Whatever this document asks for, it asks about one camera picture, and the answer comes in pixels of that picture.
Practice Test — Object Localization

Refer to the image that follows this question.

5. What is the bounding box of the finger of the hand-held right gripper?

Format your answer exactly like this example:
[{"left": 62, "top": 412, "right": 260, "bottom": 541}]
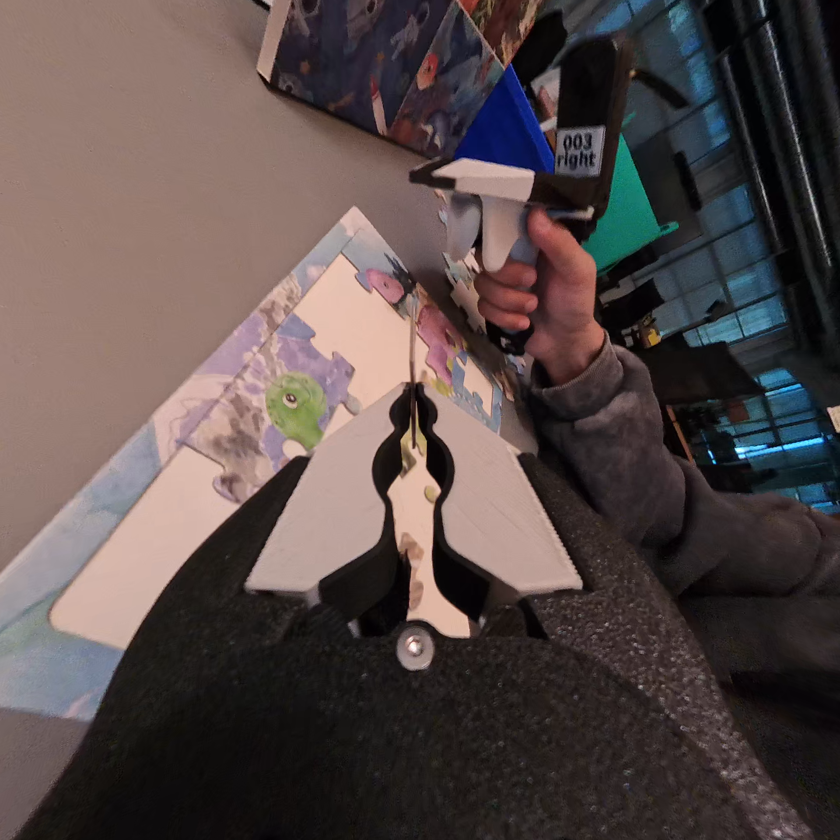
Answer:
[{"left": 409, "top": 157, "right": 537, "bottom": 203}]

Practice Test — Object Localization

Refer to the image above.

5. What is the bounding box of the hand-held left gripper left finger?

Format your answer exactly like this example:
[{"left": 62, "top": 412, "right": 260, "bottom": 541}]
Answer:
[{"left": 245, "top": 385, "right": 414, "bottom": 606}]

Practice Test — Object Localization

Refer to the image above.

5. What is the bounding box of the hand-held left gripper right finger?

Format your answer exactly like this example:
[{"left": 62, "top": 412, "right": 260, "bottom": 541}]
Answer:
[{"left": 416, "top": 385, "right": 585, "bottom": 636}]

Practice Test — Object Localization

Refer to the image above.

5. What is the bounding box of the green dinosaur head puzzle piece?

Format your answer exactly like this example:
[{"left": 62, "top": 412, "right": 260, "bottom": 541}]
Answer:
[{"left": 190, "top": 314, "right": 363, "bottom": 503}]

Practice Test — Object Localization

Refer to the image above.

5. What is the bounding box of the pile of puzzle pieces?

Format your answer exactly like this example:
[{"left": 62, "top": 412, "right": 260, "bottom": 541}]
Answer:
[{"left": 436, "top": 193, "right": 490, "bottom": 322}]

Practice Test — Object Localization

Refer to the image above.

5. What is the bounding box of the brown grey puzzle piece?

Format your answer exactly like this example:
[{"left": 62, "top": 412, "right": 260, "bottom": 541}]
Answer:
[{"left": 407, "top": 287, "right": 421, "bottom": 457}]

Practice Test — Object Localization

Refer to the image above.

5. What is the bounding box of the dinosaur puzzle tray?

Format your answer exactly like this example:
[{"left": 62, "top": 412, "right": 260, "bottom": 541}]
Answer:
[{"left": 0, "top": 206, "right": 526, "bottom": 723}]

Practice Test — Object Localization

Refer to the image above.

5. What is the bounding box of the person's right forearm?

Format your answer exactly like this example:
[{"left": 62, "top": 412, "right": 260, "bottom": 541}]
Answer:
[{"left": 528, "top": 328, "right": 840, "bottom": 598}]

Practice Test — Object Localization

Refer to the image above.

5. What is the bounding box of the grey desk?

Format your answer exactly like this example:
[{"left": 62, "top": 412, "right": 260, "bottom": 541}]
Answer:
[{"left": 0, "top": 0, "right": 546, "bottom": 840}]

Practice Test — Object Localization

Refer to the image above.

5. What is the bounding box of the person's right hand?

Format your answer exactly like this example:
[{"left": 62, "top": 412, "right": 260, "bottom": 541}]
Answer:
[{"left": 474, "top": 210, "right": 608, "bottom": 387}]

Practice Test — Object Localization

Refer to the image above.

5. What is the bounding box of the blue plastic bin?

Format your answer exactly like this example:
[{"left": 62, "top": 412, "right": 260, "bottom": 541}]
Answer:
[{"left": 453, "top": 64, "right": 557, "bottom": 177}]

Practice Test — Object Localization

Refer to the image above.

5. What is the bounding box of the pink dinosaur head puzzle piece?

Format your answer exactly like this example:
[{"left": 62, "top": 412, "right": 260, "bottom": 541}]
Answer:
[{"left": 341, "top": 252, "right": 421, "bottom": 322}]

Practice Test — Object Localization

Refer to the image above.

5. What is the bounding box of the group of assembled puzzle pieces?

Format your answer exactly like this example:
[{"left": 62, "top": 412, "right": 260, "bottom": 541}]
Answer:
[{"left": 410, "top": 289, "right": 522, "bottom": 421}]

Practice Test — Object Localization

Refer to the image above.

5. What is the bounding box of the colourful puzzle box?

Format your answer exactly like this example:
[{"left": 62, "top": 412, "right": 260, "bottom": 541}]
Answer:
[{"left": 256, "top": 0, "right": 546, "bottom": 161}]

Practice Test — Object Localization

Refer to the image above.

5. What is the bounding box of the person's grey sweater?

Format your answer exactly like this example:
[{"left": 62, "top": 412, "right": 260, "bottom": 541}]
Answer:
[{"left": 679, "top": 577, "right": 840, "bottom": 840}]

